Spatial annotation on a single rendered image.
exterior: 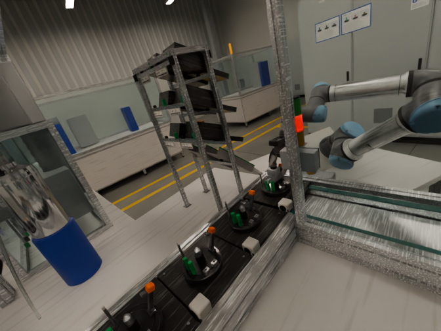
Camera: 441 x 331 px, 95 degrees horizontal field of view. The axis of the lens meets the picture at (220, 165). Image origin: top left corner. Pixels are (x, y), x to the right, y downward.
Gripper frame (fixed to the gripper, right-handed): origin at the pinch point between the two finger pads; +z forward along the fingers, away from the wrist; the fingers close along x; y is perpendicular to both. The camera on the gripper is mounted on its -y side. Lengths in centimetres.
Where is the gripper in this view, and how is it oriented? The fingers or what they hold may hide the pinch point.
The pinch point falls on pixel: (275, 172)
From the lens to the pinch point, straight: 98.9
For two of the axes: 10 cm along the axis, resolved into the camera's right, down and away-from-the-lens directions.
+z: -2.4, 9.7, -0.8
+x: -7.0, -1.1, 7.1
